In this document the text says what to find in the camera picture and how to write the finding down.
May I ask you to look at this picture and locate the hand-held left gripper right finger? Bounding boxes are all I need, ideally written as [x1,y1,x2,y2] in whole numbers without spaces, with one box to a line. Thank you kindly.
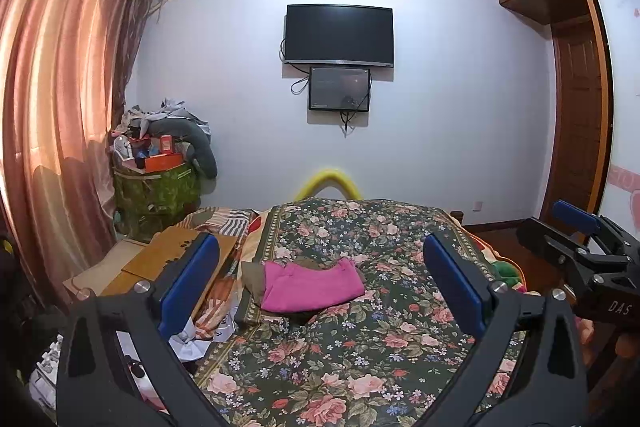
[415,232,588,427]

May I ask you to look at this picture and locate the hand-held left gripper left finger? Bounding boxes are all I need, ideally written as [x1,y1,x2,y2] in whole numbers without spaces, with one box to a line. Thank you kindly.
[55,232,231,427]

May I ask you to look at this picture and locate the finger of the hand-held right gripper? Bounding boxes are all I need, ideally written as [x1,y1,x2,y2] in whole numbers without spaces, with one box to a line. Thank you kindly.
[516,217,632,289]
[552,200,640,259]

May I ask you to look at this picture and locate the pink pants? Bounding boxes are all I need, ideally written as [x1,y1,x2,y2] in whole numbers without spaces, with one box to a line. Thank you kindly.
[261,257,366,314]

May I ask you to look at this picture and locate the cardboard box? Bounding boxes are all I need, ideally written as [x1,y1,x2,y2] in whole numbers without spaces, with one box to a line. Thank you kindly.
[62,226,241,308]

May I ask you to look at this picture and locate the crumpled white paper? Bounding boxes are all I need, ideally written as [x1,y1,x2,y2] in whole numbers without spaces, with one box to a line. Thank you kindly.
[167,317,211,363]

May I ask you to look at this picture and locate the green storage bag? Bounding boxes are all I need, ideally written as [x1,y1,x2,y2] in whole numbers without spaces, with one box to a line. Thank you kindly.
[112,162,202,243]

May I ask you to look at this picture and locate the wooden door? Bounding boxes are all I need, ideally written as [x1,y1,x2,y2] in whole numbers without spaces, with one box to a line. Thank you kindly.
[539,19,613,228]

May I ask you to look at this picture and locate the orange box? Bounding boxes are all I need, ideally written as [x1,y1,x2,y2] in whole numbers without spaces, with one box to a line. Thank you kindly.
[125,152,187,172]

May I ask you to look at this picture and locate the floral bed blanket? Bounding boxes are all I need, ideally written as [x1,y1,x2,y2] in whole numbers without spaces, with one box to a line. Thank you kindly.
[192,198,531,427]

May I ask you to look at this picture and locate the yellow plush object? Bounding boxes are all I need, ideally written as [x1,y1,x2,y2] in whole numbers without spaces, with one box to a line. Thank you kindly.
[295,167,362,202]

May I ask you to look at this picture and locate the pink curtain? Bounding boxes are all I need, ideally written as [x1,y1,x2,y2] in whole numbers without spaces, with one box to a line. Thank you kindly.
[0,0,161,303]

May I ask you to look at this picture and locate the small wall monitor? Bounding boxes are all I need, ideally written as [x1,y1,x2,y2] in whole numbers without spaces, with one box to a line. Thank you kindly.
[307,66,372,112]

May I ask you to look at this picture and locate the black wall television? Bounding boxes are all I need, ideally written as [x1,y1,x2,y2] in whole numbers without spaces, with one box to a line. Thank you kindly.
[284,4,395,68]

